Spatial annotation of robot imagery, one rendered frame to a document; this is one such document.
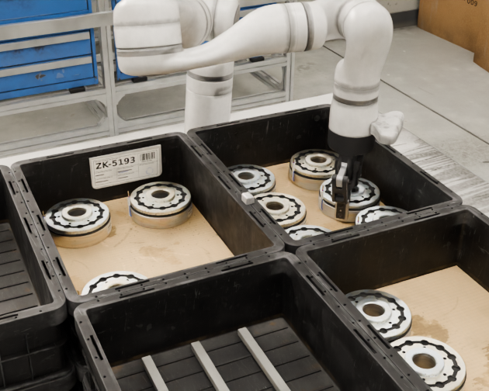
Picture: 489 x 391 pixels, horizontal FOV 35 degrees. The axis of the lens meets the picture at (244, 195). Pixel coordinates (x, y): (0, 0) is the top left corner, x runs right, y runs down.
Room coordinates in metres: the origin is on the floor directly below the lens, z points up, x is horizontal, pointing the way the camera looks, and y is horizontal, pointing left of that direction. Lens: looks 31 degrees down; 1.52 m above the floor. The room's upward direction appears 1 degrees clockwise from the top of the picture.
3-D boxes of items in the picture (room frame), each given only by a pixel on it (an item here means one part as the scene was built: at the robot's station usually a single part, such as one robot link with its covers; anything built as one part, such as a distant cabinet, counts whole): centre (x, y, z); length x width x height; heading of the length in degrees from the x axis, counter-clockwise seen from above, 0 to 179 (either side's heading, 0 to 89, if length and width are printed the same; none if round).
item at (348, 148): (1.11, -0.17, 0.95); 0.08 x 0.08 x 0.09
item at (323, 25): (1.12, -0.13, 1.16); 0.14 x 0.09 x 0.07; 103
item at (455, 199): (1.11, -0.11, 0.92); 0.40 x 0.30 x 0.02; 25
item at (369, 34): (1.11, -0.17, 1.12); 0.09 x 0.07 x 0.15; 13
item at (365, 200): (1.14, -0.18, 0.86); 0.10 x 0.10 x 0.01
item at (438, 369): (0.72, -0.22, 0.86); 0.05 x 0.05 x 0.01
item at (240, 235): (0.98, 0.16, 0.87); 0.40 x 0.30 x 0.11; 25
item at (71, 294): (0.98, 0.16, 0.92); 0.40 x 0.30 x 0.02; 25
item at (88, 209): (1.06, 0.27, 0.86); 0.05 x 0.05 x 0.01
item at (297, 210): (1.08, -0.05, 0.86); 0.10 x 0.10 x 0.01
